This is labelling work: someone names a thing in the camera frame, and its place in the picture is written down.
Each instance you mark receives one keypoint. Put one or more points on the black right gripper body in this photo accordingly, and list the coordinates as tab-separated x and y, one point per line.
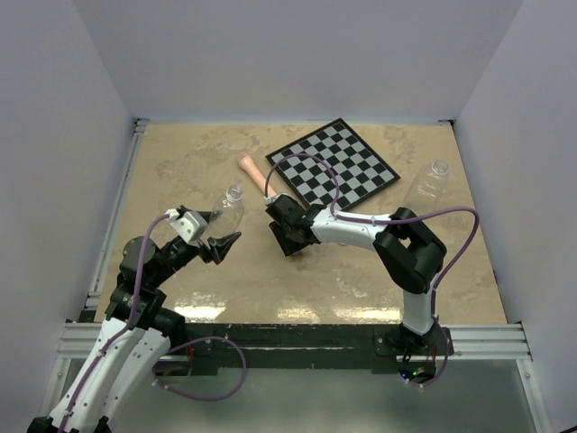
288	243

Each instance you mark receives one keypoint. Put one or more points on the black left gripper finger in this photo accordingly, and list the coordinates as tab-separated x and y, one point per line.
220	247
199	218

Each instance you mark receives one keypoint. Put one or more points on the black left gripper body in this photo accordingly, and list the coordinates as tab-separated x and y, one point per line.
179	256

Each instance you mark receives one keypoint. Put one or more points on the clear plastic bottle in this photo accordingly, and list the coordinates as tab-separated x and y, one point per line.
227	213
427	188

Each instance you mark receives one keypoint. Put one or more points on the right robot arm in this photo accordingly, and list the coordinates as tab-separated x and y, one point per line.
411	253

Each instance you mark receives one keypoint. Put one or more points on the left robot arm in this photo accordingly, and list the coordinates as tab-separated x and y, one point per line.
137	330

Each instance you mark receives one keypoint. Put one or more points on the black white checkerboard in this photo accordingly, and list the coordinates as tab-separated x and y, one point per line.
332	159

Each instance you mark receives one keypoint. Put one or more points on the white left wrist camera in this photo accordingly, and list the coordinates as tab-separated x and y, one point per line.
188	232

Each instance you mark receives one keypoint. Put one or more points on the pink cylindrical handle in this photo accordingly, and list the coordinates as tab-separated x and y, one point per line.
247	164

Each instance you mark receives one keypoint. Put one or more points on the aluminium frame rail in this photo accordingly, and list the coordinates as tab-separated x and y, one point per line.
87	314

